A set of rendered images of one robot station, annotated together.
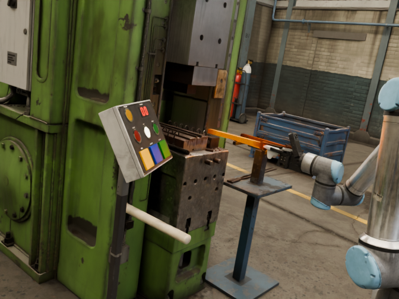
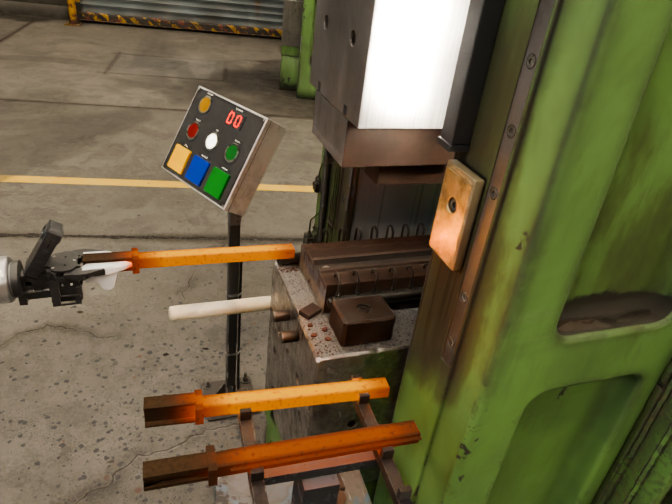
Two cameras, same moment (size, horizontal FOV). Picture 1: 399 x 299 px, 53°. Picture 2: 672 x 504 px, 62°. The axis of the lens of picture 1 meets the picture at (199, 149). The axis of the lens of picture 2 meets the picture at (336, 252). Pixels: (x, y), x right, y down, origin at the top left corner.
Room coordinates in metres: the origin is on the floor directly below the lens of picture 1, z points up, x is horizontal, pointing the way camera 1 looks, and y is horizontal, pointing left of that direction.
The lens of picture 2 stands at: (2.67, -0.92, 1.68)
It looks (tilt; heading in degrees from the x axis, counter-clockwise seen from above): 31 degrees down; 120
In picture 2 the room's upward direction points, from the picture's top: 8 degrees clockwise
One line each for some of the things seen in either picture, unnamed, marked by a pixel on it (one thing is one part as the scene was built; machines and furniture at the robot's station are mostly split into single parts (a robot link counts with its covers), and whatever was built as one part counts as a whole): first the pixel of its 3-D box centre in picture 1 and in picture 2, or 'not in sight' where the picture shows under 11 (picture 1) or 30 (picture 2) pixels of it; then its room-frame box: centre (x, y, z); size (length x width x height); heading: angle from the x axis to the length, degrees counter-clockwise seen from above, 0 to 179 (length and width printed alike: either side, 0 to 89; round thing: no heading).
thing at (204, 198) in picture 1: (167, 176); (387, 360); (2.26, 0.17, 0.69); 0.56 x 0.38 x 0.45; 53
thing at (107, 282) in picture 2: not in sight; (108, 276); (1.85, -0.35, 1.03); 0.09 x 0.03 x 0.06; 50
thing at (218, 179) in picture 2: (162, 149); (218, 183); (1.66, 0.15, 1.01); 0.07 x 0.05 x 0.07; 168
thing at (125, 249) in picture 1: (118, 253); not in sight; (1.87, 0.34, 0.36); 0.09 x 0.07 x 0.12; 143
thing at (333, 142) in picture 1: (298, 142); not in sight; (5.93, -1.47, 0.36); 1.20 x 0.80 x 0.72; 48
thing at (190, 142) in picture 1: (167, 134); (392, 266); (2.21, 0.19, 0.96); 0.42 x 0.20 x 0.09; 53
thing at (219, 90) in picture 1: (219, 83); (454, 215); (2.41, -0.06, 1.27); 0.09 x 0.02 x 0.17; 143
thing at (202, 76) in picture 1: (176, 70); (419, 126); (2.21, 0.19, 1.32); 0.42 x 0.20 x 0.10; 53
